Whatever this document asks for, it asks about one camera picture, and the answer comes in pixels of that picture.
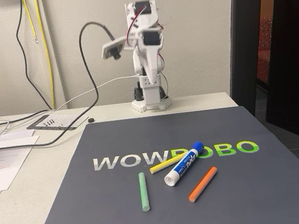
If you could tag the yellow chalk stick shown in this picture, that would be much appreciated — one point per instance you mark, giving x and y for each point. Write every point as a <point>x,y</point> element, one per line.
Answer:
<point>162,166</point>

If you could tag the blue cap white marker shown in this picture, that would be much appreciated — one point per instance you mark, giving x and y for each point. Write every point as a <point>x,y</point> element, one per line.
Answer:
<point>184,164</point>

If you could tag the green chalk stick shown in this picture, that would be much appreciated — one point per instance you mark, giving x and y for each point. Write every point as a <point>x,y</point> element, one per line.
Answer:
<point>144,192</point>

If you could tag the small black round cap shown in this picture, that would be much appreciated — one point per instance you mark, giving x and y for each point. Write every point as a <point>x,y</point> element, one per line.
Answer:
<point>91,120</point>

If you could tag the red patterned seat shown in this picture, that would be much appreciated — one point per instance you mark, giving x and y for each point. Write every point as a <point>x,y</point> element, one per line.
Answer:
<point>264,50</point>

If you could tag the orange chalk stick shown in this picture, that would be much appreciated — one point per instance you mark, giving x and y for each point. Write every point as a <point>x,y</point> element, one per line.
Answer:
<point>202,185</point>

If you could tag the dark brown door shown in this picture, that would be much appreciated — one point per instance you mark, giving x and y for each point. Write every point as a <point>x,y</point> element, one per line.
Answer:
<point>295,60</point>

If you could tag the grey WOWROBO mat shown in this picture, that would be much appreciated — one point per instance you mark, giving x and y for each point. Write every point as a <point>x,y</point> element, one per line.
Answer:
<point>177,217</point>

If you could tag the white paper sheet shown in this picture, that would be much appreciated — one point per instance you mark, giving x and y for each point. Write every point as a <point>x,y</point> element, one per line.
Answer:
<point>11,135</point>
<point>12,142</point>

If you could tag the paper sheet with red text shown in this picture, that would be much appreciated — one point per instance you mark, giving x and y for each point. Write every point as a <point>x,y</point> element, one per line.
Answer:
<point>0,175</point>

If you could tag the white framed gripper camera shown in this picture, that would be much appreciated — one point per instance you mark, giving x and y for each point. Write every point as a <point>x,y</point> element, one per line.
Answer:
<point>112,49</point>

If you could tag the dark grey door frame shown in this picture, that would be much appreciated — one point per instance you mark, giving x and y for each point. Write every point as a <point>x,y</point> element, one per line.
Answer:
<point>241,39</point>

